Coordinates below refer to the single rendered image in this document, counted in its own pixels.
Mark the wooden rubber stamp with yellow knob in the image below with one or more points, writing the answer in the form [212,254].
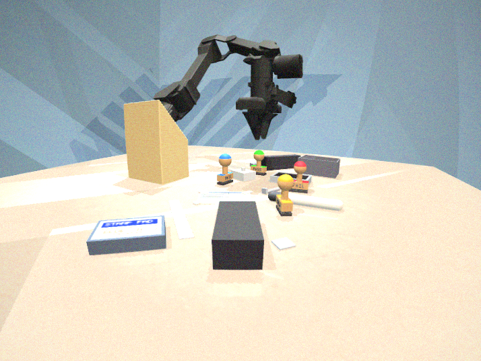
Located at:
[284,205]

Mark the rubber stamp with red knob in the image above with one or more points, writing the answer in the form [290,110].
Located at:
[300,186]

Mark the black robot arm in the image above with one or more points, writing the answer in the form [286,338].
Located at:
[265,58]

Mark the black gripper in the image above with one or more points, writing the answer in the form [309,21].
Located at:
[260,109]

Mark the wooden rubber stamp with blue top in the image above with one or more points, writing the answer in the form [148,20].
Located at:
[226,177]

